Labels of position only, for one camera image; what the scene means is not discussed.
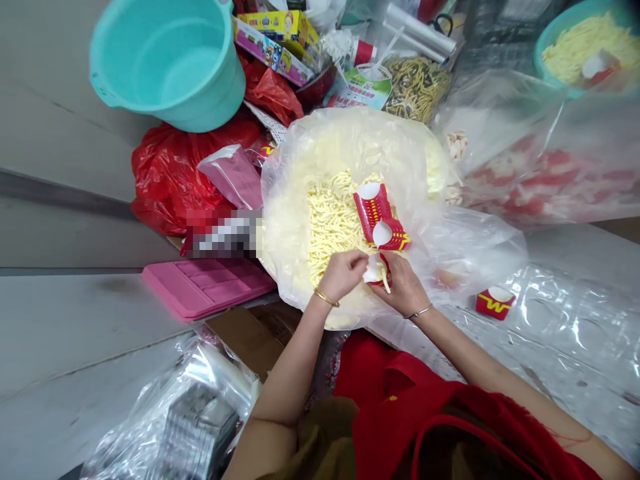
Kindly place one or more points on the large red plastic bag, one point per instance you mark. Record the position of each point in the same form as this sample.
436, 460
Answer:
170, 180

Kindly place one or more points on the roll of clear film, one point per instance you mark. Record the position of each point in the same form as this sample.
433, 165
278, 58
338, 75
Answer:
420, 31

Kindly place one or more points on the small red plastic bag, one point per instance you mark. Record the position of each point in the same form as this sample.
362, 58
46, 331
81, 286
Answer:
272, 92

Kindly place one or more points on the person's left hand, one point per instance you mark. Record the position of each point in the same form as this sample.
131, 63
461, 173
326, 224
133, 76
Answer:
340, 277

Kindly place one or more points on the clear plastic sheet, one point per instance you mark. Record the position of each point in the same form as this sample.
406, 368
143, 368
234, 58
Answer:
555, 345

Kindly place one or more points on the person's left fingers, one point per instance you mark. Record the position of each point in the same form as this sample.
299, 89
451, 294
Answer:
359, 262

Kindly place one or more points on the red white carton scoop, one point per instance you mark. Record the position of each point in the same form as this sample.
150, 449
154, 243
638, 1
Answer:
600, 67

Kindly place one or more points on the green white label card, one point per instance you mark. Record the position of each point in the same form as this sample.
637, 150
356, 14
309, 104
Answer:
367, 89

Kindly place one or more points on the pink moulded tray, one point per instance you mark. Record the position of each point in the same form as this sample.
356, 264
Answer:
207, 287

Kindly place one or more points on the pink plastic packet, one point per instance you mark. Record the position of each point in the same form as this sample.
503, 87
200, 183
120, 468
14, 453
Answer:
232, 176

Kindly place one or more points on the brown cardboard box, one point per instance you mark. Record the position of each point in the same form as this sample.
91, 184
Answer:
250, 337

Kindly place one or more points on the teal plastic bucket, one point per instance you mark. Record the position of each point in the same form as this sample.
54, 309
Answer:
165, 60

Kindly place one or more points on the single yellow toy fry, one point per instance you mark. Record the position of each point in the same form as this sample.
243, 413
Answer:
386, 286

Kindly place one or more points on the pile of yellow toy fries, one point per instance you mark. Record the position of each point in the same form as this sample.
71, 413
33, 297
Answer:
332, 225

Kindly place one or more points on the teal basin of yellow fries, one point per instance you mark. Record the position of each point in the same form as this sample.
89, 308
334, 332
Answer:
590, 42

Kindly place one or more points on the yellow cartoon toy box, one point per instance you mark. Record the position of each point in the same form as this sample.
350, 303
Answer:
280, 25

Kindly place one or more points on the clear bag of red-white parts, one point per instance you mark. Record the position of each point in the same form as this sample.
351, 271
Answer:
545, 165

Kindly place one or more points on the person's right fingers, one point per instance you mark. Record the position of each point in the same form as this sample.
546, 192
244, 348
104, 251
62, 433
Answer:
389, 274

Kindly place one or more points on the colourful cartoon toy box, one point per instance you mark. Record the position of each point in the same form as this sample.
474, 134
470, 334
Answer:
272, 52

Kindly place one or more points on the pile of clear packets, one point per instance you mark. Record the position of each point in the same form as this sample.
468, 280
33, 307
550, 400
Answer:
175, 415

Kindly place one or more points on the stack of red fry cartons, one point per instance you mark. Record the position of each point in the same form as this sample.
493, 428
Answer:
380, 215

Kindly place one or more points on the person's right hand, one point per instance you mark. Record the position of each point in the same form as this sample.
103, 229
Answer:
402, 290

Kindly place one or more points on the person's body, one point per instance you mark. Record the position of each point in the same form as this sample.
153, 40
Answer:
400, 420

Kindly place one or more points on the red fry carton yellow print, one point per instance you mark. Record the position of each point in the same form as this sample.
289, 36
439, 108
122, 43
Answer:
495, 304

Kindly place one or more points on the small red fry carton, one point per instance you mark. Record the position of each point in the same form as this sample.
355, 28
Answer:
374, 275

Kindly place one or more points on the large clear plastic bag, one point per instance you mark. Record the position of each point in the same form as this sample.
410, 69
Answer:
360, 165

